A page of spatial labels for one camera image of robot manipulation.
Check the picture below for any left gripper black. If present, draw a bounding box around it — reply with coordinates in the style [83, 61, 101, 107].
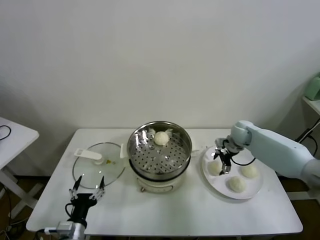
[67, 174, 106, 224]

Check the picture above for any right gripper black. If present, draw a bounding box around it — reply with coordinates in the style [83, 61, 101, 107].
[212, 139, 241, 176]

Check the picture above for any white steamed baozi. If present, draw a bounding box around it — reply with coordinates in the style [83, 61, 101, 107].
[226, 176, 248, 194]
[240, 164, 259, 180]
[208, 161, 224, 176]
[153, 131, 169, 146]

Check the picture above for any stainless steel steamer basket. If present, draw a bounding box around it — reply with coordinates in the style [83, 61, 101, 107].
[119, 121, 201, 176]

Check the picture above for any white round plate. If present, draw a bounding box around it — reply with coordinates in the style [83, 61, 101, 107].
[201, 144, 264, 200]

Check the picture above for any cream electric pot base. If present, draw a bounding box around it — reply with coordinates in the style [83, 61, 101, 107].
[128, 156, 192, 193]

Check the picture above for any white side table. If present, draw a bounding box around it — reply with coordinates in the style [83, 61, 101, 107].
[0, 116, 45, 218]

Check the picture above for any white shelf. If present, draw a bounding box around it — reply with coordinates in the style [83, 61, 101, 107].
[301, 95, 320, 118]

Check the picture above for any pale green appliance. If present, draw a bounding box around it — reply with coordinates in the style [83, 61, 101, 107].
[305, 72, 320, 101]

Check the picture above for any glass lid white handle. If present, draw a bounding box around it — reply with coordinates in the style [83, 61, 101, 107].
[72, 142, 126, 189]

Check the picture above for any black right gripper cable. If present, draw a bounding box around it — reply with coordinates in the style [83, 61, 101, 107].
[231, 156, 256, 166]

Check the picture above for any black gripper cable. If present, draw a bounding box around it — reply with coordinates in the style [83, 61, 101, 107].
[231, 156, 256, 166]
[65, 202, 76, 221]

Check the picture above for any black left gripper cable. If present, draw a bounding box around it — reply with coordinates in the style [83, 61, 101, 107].
[65, 202, 76, 221]

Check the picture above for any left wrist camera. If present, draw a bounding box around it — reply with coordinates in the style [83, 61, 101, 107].
[44, 221, 76, 236]

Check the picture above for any black floor cable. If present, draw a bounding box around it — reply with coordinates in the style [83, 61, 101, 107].
[0, 183, 16, 227]

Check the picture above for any black background cable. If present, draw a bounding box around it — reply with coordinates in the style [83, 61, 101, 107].
[295, 121, 317, 144]

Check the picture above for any white floor frame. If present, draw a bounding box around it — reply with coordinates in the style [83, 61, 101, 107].
[291, 178, 320, 201]

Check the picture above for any black cable on side table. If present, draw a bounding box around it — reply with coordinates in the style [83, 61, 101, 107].
[0, 124, 12, 141]

